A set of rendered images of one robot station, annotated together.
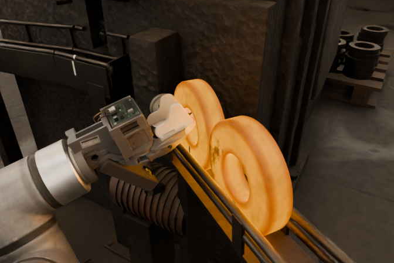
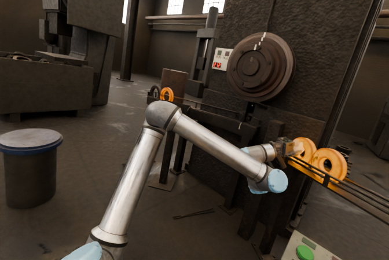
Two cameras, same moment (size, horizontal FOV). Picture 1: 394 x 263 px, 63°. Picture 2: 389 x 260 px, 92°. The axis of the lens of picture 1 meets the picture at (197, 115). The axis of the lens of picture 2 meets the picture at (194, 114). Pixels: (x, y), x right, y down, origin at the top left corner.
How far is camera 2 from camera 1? 0.74 m
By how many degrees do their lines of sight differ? 19
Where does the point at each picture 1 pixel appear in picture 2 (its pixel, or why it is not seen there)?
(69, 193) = (271, 158)
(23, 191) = (261, 153)
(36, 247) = not seen: hidden behind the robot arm
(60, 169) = (271, 150)
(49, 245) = not seen: hidden behind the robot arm
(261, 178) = (339, 163)
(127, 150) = (287, 151)
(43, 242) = not seen: hidden behind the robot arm
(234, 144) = (327, 154)
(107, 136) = (282, 145)
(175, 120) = (299, 147)
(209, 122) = (312, 149)
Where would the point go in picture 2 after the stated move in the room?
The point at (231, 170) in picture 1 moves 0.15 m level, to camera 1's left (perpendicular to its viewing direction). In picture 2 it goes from (320, 164) to (288, 156)
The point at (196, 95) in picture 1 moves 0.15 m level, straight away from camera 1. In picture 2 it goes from (308, 141) to (298, 132)
